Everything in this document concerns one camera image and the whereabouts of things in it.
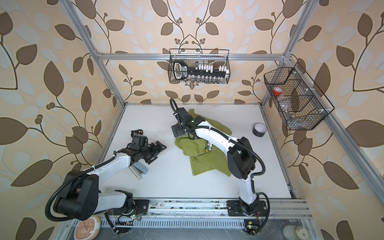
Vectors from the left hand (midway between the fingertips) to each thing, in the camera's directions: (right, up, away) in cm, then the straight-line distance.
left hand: (163, 149), depth 88 cm
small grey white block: (-14, -11, -3) cm, 18 cm away
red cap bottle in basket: (+64, +34, -8) cm, 73 cm away
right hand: (+11, +12, -1) cm, 16 cm away
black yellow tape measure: (-23, +9, +12) cm, 27 cm away
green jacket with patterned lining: (+25, -5, +1) cm, 26 cm away
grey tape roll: (+65, +11, +17) cm, 68 cm away
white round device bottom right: (+61, -29, -26) cm, 72 cm away
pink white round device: (-30, -32, -21) cm, 48 cm away
